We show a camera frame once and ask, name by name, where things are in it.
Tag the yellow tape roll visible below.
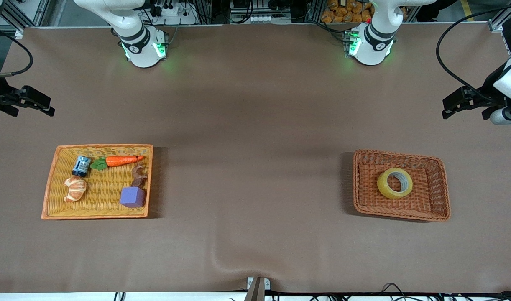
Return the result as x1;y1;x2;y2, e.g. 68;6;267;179
377;168;413;199

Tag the small blue can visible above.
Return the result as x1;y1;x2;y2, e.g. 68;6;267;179
72;156;92;178

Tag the toy croissant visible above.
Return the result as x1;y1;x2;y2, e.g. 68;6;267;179
64;176;88;202

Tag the orange toy carrot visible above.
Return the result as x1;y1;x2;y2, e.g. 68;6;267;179
90;156;144;171

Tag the brown wicker basket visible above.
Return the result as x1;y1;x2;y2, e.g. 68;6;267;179
353;150;451;222

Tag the orange flat woven tray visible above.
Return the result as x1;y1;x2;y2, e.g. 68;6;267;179
41;144;153;220

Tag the brown toy figurine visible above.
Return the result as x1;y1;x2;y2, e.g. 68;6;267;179
131;164;148;187

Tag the purple cube block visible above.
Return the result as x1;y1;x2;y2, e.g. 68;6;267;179
120;187;146;208

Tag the bag of orange bread toys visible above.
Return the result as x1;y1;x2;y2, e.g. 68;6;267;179
321;0;375;23

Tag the white power strip with plugs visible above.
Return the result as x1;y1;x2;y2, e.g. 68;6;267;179
149;0;197;25

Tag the brown table cloth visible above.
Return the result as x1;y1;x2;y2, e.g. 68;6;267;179
0;23;511;293

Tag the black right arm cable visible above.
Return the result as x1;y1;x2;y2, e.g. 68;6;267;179
0;23;33;78

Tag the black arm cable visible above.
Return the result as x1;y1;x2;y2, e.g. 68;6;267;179
436;3;511;99
0;23;33;78

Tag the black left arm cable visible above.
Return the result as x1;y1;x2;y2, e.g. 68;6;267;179
436;3;511;99

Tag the aluminium frame profile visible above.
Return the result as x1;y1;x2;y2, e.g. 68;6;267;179
0;0;51;38
485;0;511;34

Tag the black floor cables bundle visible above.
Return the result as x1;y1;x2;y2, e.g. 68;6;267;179
272;283;511;301

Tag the grey metal camera bracket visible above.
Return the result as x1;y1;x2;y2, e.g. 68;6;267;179
246;277;271;301

